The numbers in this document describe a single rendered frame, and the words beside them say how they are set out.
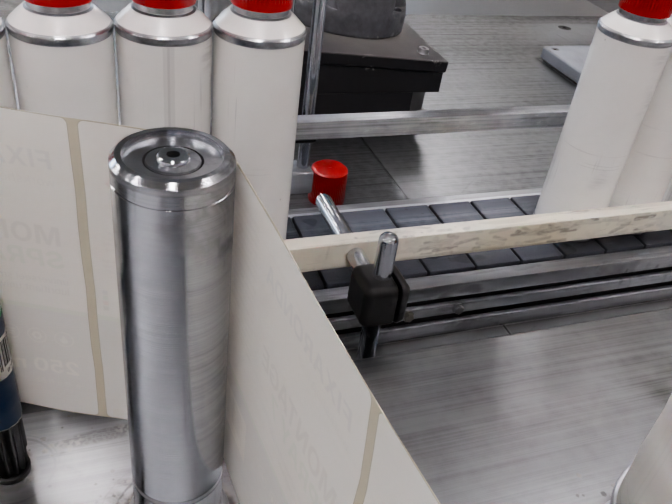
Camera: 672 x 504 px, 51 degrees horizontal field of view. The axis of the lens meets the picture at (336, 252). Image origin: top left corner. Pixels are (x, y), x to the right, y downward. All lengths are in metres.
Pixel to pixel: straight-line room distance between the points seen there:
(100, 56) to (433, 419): 0.26
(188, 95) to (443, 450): 0.23
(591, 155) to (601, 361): 0.15
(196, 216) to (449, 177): 0.54
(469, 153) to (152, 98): 0.46
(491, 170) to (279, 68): 0.40
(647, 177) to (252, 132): 0.31
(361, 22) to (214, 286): 0.59
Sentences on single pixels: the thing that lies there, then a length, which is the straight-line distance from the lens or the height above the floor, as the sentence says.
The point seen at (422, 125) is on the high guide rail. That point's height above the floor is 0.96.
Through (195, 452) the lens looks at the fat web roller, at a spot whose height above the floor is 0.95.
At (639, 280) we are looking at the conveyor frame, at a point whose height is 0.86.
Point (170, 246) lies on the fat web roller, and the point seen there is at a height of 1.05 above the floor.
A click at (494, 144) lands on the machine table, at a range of 0.82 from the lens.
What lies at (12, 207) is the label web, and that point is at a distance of 0.28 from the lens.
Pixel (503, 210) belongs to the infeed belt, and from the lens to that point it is 0.60.
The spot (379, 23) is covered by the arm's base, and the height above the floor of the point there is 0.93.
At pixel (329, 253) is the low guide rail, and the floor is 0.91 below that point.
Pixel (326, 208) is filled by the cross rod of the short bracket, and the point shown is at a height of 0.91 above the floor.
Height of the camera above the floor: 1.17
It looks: 36 degrees down
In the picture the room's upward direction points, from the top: 8 degrees clockwise
